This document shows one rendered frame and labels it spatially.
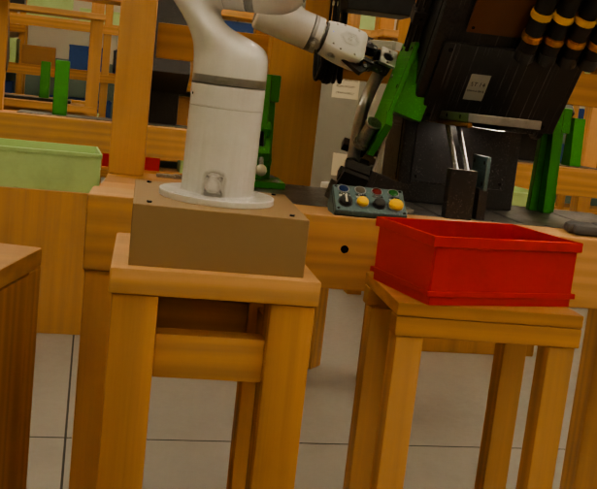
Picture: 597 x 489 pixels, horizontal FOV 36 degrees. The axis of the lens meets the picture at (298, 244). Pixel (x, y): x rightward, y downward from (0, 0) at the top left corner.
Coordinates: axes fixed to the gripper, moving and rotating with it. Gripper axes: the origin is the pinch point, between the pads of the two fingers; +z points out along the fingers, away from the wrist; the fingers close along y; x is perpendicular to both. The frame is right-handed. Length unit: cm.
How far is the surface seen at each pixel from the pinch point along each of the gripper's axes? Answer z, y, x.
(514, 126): 24.6, -24.7, -18.9
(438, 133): 20.4, -4.7, 9.4
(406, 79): 3.7, -10.9, -7.7
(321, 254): -4, -56, 4
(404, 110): 6.3, -14.7, -2.4
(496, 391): 37, -72, 6
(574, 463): 104, -41, 75
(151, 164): -24, 401, 562
